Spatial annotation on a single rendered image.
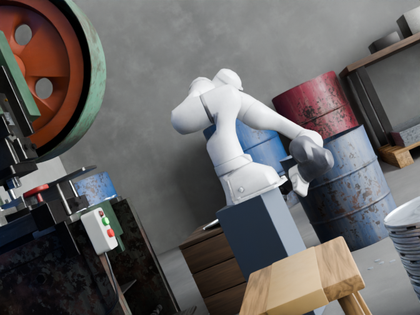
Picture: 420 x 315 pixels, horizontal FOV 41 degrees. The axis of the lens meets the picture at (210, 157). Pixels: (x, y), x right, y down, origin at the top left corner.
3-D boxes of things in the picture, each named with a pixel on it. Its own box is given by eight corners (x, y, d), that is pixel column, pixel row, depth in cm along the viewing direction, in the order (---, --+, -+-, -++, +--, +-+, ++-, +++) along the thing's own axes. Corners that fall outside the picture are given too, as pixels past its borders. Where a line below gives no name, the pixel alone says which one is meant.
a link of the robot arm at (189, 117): (209, 75, 208) (165, 95, 210) (215, 93, 185) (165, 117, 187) (222, 100, 212) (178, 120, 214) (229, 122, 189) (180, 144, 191)
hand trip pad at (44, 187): (59, 205, 171) (48, 182, 171) (50, 208, 165) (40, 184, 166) (39, 214, 172) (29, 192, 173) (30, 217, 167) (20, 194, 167)
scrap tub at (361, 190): (397, 212, 277) (357, 124, 277) (417, 227, 236) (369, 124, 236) (319, 245, 283) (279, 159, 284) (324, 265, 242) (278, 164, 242)
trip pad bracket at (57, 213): (84, 252, 175) (58, 195, 175) (72, 259, 165) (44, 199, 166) (67, 259, 176) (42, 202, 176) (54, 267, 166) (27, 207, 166)
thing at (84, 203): (91, 207, 225) (85, 194, 225) (42, 227, 181) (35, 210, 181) (27, 236, 229) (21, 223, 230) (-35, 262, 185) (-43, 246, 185)
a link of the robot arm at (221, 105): (263, 144, 186) (232, 77, 186) (213, 167, 188) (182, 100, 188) (263, 144, 197) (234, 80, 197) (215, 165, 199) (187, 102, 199)
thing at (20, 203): (44, 202, 212) (39, 190, 212) (26, 207, 197) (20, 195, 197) (24, 211, 213) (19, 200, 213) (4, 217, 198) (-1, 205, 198)
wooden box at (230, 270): (304, 262, 260) (274, 194, 260) (302, 288, 223) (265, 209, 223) (227, 293, 268) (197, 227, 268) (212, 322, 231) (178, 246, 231)
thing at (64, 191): (111, 195, 207) (96, 162, 208) (98, 200, 194) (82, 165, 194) (53, 222, 211) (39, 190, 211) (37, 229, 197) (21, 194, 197)
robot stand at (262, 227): (329, 299, 196) (276, 182, 197) (318, 321, 180) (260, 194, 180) (284, 312, 204) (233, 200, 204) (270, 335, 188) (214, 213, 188)
